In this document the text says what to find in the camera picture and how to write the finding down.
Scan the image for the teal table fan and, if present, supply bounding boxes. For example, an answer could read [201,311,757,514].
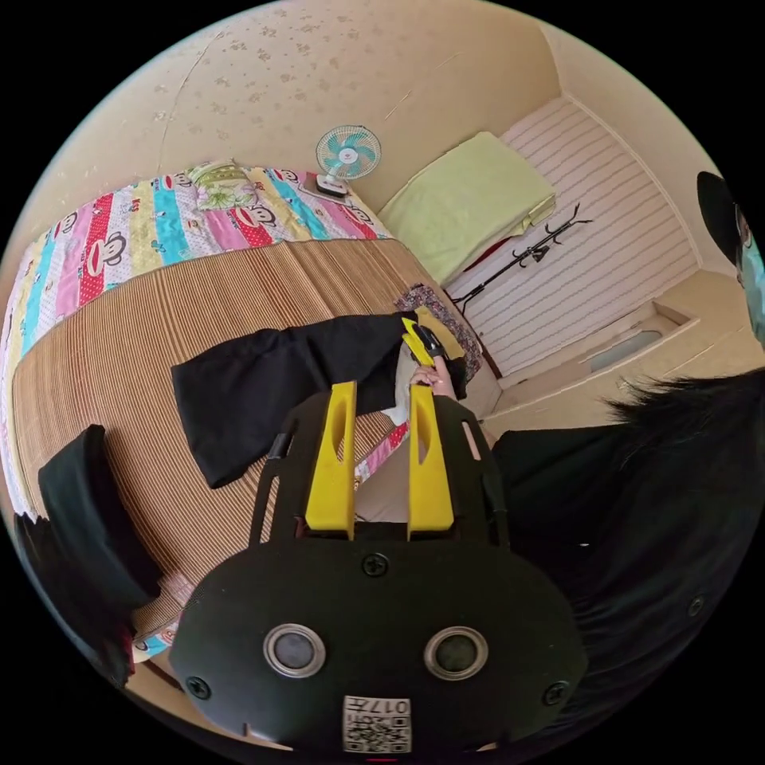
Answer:
[314,124,383,199]

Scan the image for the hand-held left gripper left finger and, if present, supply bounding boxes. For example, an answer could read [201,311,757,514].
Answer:
[304,381,358,534]

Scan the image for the floral patterned cloth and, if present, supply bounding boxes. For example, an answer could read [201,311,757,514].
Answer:
[394,283,483,383]

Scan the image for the black pants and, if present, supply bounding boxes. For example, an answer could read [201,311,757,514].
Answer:
[171,310,469,490]

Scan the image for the window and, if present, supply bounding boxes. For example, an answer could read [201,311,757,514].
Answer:
[583,298,701,375]

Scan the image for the person's body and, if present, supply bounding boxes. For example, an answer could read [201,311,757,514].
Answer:
[488,169,765,760]

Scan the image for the person's right hand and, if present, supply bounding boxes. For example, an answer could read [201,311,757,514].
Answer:
[410,362,452,398]

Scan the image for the black coat rack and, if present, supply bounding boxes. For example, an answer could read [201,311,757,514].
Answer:
[453,202,595,314]

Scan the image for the bed with woven mat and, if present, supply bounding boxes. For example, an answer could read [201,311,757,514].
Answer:
[0,157,504,665]

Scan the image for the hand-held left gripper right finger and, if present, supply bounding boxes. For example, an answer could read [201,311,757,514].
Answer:
[408,382,453,533]

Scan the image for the light green curtain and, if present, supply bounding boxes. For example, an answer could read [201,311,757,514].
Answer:
[375,131,558,289]

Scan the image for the green floral pillow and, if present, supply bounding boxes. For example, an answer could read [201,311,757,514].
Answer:
[187,159,259,211]

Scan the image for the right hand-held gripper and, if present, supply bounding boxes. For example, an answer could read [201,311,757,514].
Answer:
[401,317,449,367]

